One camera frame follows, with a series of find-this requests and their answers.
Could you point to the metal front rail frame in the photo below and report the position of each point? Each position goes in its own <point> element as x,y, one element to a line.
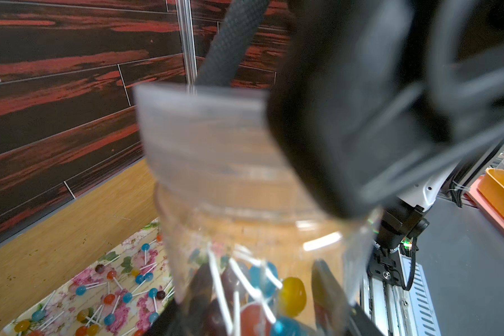
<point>395,311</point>

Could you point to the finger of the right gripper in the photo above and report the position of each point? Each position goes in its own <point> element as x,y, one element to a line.
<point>229,46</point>
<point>375,96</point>

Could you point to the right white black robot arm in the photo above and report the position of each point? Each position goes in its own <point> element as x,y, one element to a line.
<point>407,227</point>

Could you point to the floral pink rectangular tray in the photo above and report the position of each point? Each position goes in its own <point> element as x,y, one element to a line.
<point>122,293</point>

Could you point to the white-lidded candy jar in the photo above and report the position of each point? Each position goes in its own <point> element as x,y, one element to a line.
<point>241,272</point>

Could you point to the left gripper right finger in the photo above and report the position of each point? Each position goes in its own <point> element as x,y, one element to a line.
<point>357,319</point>

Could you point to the pink plastic tray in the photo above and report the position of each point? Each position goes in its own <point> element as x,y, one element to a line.
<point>484,206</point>

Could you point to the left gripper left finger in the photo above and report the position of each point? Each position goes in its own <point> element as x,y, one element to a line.
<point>168,323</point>

